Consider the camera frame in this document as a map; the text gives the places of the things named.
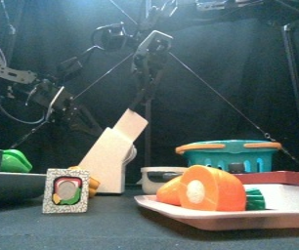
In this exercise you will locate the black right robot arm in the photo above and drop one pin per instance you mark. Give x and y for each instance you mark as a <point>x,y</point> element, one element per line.
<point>161,14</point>

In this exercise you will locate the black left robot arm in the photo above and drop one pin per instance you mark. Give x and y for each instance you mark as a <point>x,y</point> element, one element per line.
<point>12,75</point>

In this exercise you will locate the white knife holder block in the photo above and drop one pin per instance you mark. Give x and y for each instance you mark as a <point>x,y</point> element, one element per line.
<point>106,162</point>

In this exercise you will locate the green toy piece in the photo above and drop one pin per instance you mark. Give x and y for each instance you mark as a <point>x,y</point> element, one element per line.
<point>19,162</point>

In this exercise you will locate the orange toy food piece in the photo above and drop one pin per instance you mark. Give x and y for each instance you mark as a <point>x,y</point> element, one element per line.
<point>95,185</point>

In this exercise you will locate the speckled sushi roll slice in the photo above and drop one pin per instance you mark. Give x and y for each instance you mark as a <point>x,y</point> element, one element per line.
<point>67,190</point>

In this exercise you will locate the white sushi tray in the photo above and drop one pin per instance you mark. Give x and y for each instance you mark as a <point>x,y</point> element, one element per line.
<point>12,185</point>

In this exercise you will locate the white toy pot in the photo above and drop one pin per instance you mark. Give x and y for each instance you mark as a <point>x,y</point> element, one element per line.
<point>150,187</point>

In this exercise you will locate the teal basket orange rim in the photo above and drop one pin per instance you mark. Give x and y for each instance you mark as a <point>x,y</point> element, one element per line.
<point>226,154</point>

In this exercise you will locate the orange toy carrot piece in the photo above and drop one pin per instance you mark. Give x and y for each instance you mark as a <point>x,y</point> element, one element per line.
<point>169,195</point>

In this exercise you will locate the orange carrot piece green top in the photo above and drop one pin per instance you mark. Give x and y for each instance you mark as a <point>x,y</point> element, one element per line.
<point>223,188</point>

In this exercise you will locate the toy frying pan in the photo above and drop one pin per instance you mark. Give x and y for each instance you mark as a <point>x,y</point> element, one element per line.
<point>278,177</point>

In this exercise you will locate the pink toy tray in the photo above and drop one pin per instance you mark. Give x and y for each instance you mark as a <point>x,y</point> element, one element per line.
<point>226,221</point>

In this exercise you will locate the white toy block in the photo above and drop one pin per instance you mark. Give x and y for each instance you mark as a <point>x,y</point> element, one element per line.
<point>282,197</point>

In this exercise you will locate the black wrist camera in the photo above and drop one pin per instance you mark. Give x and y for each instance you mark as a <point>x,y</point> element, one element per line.
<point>113,37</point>

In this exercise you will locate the black frame post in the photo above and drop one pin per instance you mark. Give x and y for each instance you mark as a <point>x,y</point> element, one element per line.
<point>293,81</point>
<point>149,146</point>

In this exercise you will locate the black overhead frame beam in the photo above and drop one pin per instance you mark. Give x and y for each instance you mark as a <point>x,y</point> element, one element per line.
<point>286,9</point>

